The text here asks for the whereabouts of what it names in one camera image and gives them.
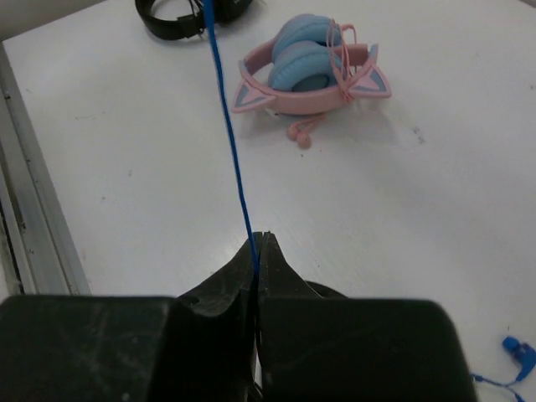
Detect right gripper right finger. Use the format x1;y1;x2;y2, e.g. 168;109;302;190
257;232;477;401

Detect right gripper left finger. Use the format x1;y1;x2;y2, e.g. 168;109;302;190
1;233;262;401

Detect blue headphone cable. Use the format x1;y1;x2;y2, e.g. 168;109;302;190
203;0;536;402

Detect pink blue cat headphones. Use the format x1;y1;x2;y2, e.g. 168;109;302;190
231;13;392;149

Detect aluminium rail frame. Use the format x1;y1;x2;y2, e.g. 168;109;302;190
1;50;90;295

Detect large black wired headphones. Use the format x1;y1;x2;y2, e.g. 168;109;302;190
135;0;251;41

